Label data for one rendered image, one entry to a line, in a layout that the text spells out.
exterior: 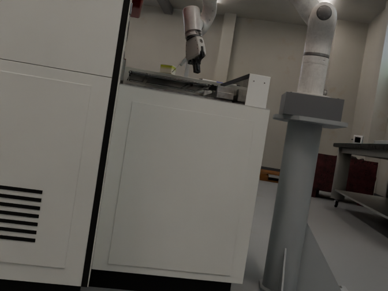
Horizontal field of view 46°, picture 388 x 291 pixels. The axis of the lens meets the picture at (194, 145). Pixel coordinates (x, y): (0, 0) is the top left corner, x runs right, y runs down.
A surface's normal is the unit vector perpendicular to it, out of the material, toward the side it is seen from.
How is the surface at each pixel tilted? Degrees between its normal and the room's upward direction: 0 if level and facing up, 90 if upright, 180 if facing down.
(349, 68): 90
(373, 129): 90
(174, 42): 90
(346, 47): 90
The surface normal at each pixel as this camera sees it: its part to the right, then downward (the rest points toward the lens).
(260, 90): 0.17, 0.05
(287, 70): -0.10, 0.01
